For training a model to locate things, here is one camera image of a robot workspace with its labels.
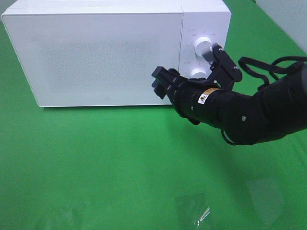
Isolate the white microwave knob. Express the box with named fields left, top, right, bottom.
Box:
left=191, top=68, right=208, bottom=79
left=194, top=36, right=213, bottom=57

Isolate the green table cloth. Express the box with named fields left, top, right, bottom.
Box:
left=0, top=26, right=307, bottom=230

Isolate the white microwave door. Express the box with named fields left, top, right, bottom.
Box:
left=2, top=13, right=182, bottom=107

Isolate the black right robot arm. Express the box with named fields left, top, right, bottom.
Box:
left=152, top=44, right=307, bottom=145

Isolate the white microwave oven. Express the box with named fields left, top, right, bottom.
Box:
left=1, top=0, right=231, bottom=107

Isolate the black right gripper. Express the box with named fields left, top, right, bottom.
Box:
left=152, top=43, right=242, bottom=125

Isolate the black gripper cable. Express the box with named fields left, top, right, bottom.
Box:
left=237, top=56, right=307, bottom=89

